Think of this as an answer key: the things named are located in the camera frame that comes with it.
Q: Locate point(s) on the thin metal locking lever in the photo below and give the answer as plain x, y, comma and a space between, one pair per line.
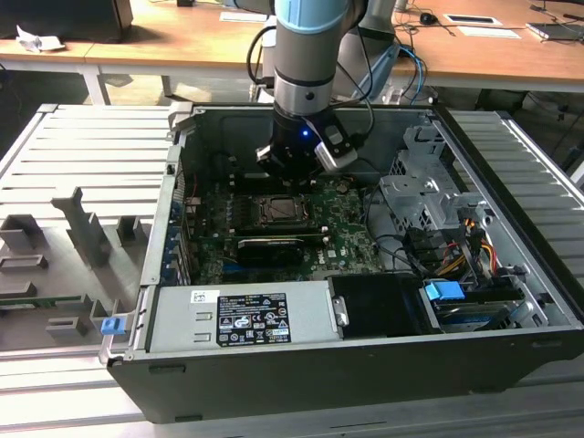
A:
292, 195
287, 222

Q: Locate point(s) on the CPU socket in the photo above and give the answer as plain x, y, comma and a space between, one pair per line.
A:
262, 219

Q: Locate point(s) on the round coin battery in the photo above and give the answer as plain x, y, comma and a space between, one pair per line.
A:
341, 187

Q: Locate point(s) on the small grey wrist box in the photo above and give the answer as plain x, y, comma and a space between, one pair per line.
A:
262, 91

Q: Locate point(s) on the green motherboard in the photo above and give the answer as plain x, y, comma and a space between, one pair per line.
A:
347, 219

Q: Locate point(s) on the black graphics card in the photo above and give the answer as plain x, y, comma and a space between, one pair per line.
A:
269, 253

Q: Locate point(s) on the grey plastic case latch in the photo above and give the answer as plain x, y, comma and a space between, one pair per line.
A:
180, 116

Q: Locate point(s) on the silver metal drive cage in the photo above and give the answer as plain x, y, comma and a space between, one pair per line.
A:
410, 196

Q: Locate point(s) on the pale blue teach pendant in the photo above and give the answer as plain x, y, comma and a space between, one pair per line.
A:
385, 64

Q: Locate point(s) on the long wooden desk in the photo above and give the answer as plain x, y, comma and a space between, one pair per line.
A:
182, 36

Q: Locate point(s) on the black computer mouse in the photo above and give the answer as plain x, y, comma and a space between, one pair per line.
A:
428, 18

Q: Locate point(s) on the silver power supply unit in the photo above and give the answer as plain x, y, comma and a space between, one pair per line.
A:
182, 319

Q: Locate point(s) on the blue disk carrier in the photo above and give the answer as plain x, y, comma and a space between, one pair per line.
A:
445, 292

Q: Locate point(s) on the open black PC case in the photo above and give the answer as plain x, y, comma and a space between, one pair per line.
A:
319, 383

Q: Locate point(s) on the white paper sheet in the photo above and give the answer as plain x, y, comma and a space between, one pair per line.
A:
488, 33

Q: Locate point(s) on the disk drive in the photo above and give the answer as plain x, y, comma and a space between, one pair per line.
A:
470, 315

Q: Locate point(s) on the small blue latch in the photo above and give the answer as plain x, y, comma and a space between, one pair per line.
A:
112, 326

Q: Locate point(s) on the grey parts rack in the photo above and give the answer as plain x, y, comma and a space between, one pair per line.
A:
59, 255

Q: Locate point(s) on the large black box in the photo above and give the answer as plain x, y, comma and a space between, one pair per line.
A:
68, 18

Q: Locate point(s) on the crumpled white paper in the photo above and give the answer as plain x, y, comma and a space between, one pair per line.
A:
34, 42

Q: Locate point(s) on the green RAM stick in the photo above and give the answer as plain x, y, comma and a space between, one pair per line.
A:
41, 302

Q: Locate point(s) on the silver laptop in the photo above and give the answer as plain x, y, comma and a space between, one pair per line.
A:
556, 31

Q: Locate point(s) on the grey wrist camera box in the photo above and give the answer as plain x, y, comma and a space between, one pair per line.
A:
337, 148

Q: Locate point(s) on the silver metal bracket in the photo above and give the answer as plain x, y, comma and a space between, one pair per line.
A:
340, 310

